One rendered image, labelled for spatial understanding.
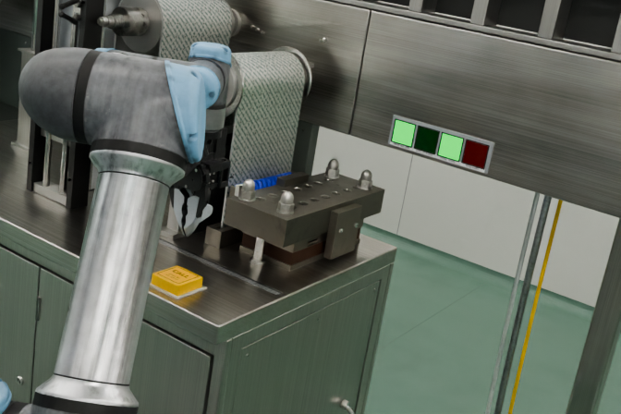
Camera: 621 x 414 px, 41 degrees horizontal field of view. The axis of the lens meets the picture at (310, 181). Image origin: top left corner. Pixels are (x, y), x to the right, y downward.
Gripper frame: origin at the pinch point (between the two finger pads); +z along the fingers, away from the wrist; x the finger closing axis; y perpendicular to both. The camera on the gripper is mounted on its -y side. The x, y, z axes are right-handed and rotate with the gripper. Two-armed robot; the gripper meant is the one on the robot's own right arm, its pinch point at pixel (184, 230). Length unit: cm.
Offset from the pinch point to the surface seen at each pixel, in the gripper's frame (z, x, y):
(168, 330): 19.1, -2.1, -3.8
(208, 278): 11.6, -1.5, 7.1
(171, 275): 9.0, 0.2, -2.0
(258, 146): -9.4, 9.3, 32.8
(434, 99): -25, -20, 56
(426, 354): 105, 19, 182
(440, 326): 106, 27, 212
